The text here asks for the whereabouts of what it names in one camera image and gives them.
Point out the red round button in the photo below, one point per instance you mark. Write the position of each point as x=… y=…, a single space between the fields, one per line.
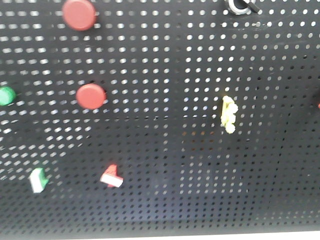
x=91 y=96
x=79 y=15

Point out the green white toggle switch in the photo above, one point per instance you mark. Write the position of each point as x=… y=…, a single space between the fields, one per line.
x=38 y=180

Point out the green round button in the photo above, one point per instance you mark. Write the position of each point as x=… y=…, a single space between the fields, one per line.
x=7 y=95

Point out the red white toggle switch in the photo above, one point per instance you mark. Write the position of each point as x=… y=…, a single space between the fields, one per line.
x=111 y=178

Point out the lower red round button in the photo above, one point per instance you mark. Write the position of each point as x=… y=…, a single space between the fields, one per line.
x=91 y=96

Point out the upper red round button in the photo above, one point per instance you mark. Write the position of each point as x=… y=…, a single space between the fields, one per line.
x=79 y=15

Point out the yellow lever switch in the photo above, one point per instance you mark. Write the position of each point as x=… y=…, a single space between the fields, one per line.
x=228 y=114

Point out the black perforated pegboard panel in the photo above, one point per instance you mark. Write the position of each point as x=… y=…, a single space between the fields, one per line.
x=165 y=66

